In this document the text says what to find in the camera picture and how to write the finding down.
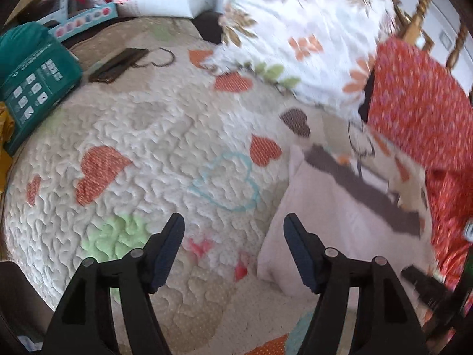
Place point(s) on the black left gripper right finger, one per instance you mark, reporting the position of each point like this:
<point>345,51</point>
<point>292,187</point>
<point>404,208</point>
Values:
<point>385,321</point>

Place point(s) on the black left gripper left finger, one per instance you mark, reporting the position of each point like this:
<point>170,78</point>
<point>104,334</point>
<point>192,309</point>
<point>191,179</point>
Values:
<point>83,321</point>

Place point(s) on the pale pink garment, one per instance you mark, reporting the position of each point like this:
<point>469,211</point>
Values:
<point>351,208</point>

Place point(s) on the red floral pillow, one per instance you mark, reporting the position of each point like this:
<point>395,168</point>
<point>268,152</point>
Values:
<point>413,101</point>

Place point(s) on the heart pattern quilt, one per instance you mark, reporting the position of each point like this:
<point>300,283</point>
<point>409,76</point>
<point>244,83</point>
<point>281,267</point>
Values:
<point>114,161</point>

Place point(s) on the yellow cloth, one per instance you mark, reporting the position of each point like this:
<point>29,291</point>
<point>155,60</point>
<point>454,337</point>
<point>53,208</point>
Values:
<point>6,133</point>

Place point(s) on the teal box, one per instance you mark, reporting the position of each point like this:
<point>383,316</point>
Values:
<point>37,73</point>

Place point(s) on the white floral pillow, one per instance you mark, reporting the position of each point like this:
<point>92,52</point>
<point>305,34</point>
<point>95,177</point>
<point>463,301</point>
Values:
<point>323,51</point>

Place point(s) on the pastel paint box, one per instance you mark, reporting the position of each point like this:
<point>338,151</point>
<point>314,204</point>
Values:
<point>60,27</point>

